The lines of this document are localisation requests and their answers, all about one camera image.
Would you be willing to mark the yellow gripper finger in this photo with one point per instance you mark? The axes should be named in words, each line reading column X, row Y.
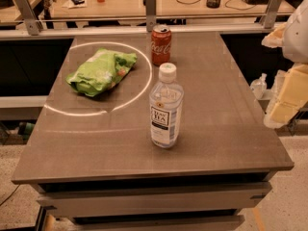
column 275, row 38
column 289, row 95

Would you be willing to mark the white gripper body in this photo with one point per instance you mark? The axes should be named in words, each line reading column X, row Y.
column 296, row 38

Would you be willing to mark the clear plastic tea bottle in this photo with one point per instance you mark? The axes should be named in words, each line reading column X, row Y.
column 166, row 99

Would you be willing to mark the clear sanitizer bottle left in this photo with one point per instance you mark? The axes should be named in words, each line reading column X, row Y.
column 259, row 86

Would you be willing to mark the black mesh cup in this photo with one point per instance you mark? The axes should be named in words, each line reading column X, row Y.
column 213, row 4

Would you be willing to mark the red Coca-Cola can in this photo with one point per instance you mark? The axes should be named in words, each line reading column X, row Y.
column 160, row 44

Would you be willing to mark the green chip bag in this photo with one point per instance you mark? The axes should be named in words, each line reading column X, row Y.
column 101, row 72

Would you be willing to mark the grey cabinet drawer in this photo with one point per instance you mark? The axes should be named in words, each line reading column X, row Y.
column 157, row 200

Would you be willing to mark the metal railing frame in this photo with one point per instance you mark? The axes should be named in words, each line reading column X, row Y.
column 152, row 10

